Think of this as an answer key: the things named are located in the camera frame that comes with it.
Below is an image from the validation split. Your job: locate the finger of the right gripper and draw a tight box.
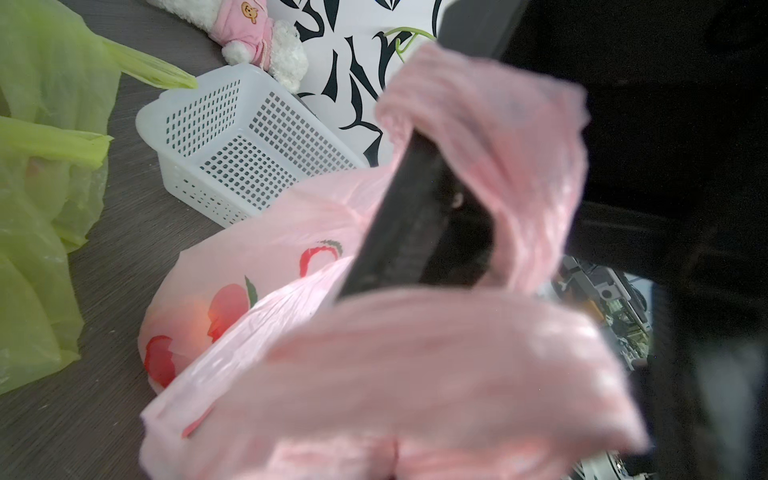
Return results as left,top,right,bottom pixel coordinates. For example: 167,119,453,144
337,133,494,300

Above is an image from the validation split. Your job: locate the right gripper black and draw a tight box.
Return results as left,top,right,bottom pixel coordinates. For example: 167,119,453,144
438,1,767,479

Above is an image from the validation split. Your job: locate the white plastic basket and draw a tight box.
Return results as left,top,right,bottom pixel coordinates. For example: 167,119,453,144
135,65,368,228

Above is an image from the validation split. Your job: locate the pink plastic bag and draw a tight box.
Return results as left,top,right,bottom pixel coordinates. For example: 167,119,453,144
140,42,649,479

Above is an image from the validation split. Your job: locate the green plastic bag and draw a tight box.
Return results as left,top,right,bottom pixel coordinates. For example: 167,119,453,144
1,117,112,393
1,1,197,134

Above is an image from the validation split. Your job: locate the green hoop hanger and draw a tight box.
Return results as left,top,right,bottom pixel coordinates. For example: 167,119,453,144
383,27,437,63

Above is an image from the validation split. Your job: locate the white plush bunny pink shirt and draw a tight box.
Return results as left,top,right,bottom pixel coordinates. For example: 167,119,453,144
149,0,309,94

